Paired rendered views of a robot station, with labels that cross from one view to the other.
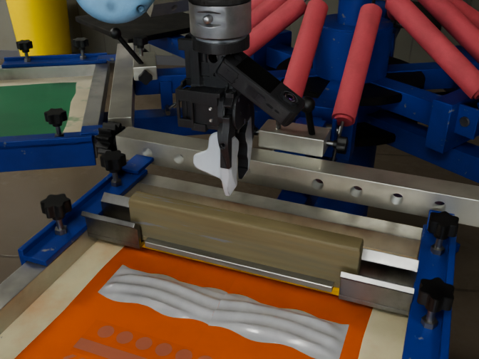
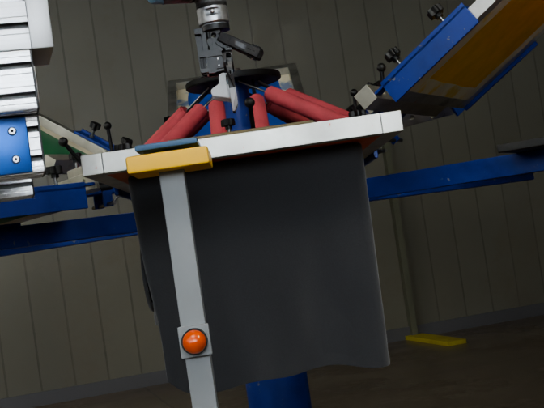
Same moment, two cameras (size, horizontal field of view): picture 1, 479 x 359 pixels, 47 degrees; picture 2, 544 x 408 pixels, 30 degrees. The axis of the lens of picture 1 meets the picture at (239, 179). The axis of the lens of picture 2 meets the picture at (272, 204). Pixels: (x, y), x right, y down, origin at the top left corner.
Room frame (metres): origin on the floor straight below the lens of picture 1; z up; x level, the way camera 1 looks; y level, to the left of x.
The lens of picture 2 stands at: (-1.61, 0.88, 0.80)
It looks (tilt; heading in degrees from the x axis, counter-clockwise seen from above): 2 degrees up; 338
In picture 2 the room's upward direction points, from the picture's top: 8 degrees counter-clockwise
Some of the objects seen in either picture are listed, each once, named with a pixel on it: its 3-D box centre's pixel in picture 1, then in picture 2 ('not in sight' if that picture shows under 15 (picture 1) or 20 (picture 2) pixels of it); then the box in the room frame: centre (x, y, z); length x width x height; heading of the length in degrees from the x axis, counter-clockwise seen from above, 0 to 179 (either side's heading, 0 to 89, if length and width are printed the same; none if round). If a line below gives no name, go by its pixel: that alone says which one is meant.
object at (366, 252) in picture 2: not in sight; (261, 270); (0.18, 0.18, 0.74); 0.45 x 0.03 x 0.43; 69
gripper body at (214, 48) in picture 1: (217, 82); (215, 51); (0.67, 0.03, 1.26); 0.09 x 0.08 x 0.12; 70
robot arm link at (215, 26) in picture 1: (219, 20); (213, 17); (0.67, 0.02, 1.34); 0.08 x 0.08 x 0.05
